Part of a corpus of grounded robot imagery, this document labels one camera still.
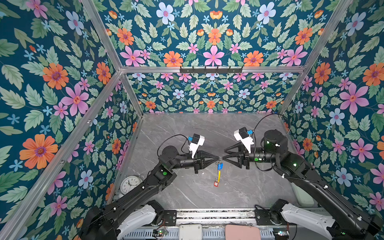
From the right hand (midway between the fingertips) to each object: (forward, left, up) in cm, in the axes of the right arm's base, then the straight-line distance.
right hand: (225, 153), depth 59 cm
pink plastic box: (-23, -8, -33) cm, 41 cm away
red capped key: (-1, +2, -34) cm, 34 cm away
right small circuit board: (-24, -28, -36) cm, 51 cm away
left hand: (-3, +3, 0) cm, 4 cm away
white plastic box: (-23, +15, -33) cm, 43 cm away
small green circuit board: (-23, +30, -34) cm, 51 cm away
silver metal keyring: (-1, +3, -2) cm, 4 cm away
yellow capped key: (+4, 0, -35) cm, 36 cm away
